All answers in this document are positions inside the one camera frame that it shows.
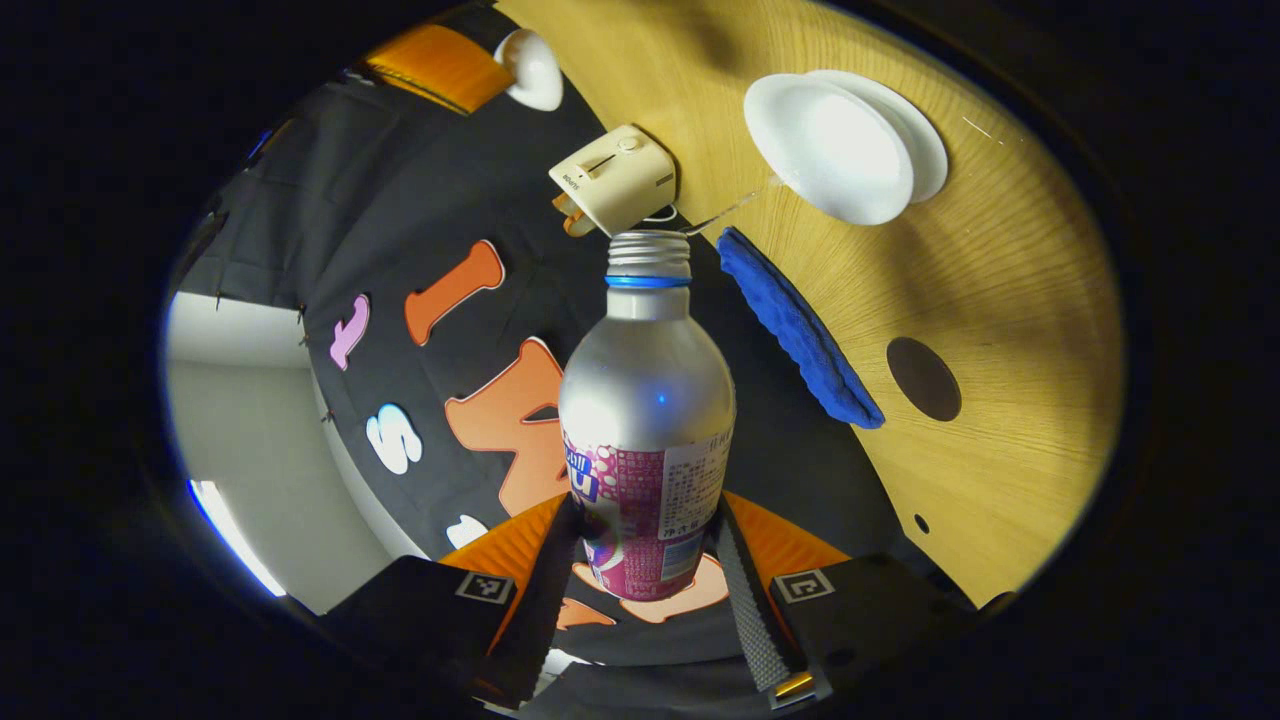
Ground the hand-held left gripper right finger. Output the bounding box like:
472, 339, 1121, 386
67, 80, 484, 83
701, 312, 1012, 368
712, 490, 986, 713

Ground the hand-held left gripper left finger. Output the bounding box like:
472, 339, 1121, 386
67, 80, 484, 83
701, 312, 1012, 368
320, 492, 581, 711

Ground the silver water bottle red label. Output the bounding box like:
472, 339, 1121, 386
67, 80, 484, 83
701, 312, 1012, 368
558, 230, 738, 603

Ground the dark round coaster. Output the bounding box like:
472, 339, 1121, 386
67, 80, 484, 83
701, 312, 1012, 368
887, 337, 963, 422

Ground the white teacup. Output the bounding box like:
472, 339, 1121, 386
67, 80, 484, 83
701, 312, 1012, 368
743, 72, 916, 226

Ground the bread slice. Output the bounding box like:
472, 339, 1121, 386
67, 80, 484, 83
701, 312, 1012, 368
553, 195, 601, 238

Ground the white toaster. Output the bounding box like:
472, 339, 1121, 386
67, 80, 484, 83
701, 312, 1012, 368
548, 124, 678, 238

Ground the blue cloth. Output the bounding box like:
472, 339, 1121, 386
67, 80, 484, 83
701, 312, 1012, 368
716, 227, 886, 430

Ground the white saucer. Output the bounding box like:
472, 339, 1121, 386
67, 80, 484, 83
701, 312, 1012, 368
800, 70, 949, 204

